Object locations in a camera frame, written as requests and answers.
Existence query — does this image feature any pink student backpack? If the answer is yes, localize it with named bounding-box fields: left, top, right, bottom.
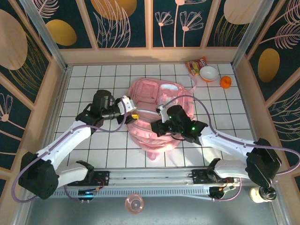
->
left=126, top=78, right=197, bottom=161

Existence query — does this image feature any white orange bowl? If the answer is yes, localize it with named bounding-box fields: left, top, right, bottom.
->
left=199, top=66, right=218, bottom=83

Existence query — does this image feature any colourful snack packet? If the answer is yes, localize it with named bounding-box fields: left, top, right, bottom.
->
left=184, top=56, right=208, bottom=76

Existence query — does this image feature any orange tangerine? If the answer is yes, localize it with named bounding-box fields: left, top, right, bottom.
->
left=219, top=76, right=233, bottom=90

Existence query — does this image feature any pink round disc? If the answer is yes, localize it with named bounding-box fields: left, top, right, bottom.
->
left=124, top=194, right=143, bottom=214

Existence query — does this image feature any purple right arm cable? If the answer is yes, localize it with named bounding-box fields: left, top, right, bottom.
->
left=164, top=95, right=300, bottom=203

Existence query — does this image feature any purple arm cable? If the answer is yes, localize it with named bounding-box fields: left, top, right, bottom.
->
left=12, top=96, right=132, bottom=203
left=164, top=95, right=300, bottom=203

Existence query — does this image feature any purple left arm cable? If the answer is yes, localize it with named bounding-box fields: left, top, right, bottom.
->
left=12, top=96, right=132, bottom=203

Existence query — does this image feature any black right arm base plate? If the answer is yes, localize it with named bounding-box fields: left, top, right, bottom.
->
left=191, top=167, right=218, bottom=185

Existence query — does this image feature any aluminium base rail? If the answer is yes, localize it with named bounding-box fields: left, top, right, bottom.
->
left=56, top=166, right=242, bottom=188

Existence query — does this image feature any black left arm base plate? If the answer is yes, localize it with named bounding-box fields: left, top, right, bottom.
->
left=67, top=170, right=111, bottom=187

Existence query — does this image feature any slotted grey cable duct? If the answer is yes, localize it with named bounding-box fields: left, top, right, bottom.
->
left=52, top=187, right=211, bottom=200

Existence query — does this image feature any aluminium frame post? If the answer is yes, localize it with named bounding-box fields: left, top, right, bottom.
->
left=231, top=0, right=275, bottom=68
left=18, top=0, right=70, bottom=72

